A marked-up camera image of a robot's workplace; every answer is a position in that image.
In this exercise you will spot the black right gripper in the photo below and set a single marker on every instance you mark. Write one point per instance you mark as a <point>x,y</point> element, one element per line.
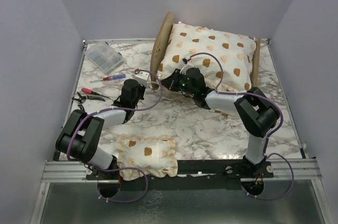
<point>170,82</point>

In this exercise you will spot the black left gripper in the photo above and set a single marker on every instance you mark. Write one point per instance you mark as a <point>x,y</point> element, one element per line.
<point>142,88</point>

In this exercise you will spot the large bear print cushion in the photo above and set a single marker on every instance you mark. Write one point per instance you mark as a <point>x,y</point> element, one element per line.
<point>214,68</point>

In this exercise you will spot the wooden pet bed frame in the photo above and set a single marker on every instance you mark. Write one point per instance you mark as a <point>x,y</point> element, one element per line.
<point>232,60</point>

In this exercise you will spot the small bear print pillow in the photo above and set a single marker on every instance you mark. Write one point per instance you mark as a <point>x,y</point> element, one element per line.
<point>146,155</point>

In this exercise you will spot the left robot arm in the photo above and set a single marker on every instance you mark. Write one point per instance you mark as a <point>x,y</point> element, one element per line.
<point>82,131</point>

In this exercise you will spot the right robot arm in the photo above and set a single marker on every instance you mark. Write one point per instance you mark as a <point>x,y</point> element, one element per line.
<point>258,114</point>

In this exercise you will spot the clear plastic screw box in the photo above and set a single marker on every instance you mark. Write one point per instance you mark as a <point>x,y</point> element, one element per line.
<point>106,58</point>

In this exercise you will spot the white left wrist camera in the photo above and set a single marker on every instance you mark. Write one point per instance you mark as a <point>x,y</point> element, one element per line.
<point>141,77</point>

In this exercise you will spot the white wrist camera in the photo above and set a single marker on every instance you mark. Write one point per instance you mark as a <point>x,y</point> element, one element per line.
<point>187,65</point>
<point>141,77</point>

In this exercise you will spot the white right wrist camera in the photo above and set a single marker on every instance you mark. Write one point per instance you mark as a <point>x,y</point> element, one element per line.
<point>187,65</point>

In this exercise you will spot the blue handled screwdriver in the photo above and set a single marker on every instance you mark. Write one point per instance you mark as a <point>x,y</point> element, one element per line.
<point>110,78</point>

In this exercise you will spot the red handled screwdriver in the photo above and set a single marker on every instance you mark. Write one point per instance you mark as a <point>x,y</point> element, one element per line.
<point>91,92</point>

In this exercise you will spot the black front mounting rail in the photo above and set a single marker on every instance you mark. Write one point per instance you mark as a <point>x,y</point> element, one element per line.
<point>191,175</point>

